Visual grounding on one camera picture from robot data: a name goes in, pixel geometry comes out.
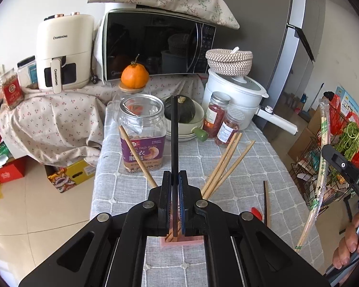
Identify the red plastic spoon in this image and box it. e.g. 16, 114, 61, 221
251, 207, 263, 221

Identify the black chopstick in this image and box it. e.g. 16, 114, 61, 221
170, 96, 179, 237
263, 181, 270, 227

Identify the bamboo chopsticks pair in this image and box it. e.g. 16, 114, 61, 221
294, 104, 331, 254

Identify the wooden chopstick long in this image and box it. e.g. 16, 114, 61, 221
118, 125, 158, 188

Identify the wooden chopstick crossed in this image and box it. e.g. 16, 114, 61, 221
202, 132, 242, 199

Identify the person's right hand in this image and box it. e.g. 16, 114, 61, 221
332, 212, 359, 270

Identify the green vegetable bunch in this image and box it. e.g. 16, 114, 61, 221
335, 122, 359, 161

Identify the pink perforated utensil basket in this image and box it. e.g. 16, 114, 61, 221
160, 235, 203, 248

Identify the grey checked tablecloth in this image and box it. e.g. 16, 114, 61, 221
90, 106, 309, 286

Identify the yellow lion cardboard box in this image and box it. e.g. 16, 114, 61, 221
45, 159, 96, 193

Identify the red gift box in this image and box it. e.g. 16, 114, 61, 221
0, 157, 26, 183

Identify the spice jar white lid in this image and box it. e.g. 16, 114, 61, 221
214, 107, 244, 146

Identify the floral cloth drape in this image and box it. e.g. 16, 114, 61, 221
0, 76, 206, 168

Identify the white electric cooking pot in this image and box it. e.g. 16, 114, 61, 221
201, 69, 298, 135

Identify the clear jar purple label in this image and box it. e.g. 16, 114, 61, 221
117, 94, 167, 170

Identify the dark green pumpkin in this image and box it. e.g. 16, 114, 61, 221
163, 95, 196, 124

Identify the spice jar silver lid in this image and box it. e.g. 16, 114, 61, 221
203, 91, 231, 138

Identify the grey refrigerator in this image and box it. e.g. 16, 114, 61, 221
213, 0, 325, 134

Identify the orange tangerine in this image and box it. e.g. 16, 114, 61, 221
120, 55, 150, 89

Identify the red label snack jar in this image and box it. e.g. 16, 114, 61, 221
0, 69, 24, 110

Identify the clear container black lid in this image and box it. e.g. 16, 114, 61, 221
17, 56, 38, 89

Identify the white air fryer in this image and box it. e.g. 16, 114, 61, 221
35, 12, 95, 93

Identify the black microwave oven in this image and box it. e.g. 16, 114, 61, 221
95, 8, 216, 82

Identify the black wire rack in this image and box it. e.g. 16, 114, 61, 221
289, 103, 359, 210

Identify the woven rope basket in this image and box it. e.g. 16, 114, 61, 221
205, 47, 253, 77

